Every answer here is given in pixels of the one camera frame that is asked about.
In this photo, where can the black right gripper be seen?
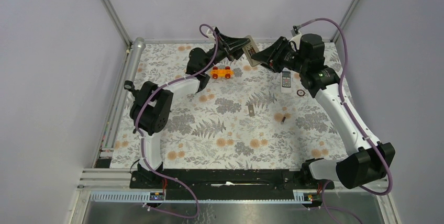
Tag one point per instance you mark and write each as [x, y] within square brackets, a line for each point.
[270, 55]

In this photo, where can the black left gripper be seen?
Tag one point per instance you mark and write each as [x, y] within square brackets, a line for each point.
[232, 47]

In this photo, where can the grey remote control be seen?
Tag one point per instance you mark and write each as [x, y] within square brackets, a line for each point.
[249, 50]

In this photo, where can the grey battery cover strip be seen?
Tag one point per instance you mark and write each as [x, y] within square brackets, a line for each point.
[251, 110]

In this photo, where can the floral patterned table mat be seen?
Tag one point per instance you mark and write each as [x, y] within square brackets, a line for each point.
[212, 129]

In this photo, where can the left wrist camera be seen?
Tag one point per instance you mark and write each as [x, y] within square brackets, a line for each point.
[210, 35]

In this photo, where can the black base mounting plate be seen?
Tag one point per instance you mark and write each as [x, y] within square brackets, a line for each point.
[223, 184]

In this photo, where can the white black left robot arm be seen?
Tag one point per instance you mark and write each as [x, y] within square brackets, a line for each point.
[152, 102]

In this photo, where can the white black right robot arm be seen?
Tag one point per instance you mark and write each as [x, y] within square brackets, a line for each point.
[368, 158]

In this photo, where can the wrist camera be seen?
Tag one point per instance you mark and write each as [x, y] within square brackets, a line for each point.
[210, 35]
[296, 34]

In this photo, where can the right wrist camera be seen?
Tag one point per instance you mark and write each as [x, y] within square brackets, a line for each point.
[296, 34]

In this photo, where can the black mini tripod stand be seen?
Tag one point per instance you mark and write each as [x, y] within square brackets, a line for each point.
[129, 86]

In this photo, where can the orange toy car chassis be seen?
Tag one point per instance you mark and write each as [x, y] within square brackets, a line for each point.
[226, 73]

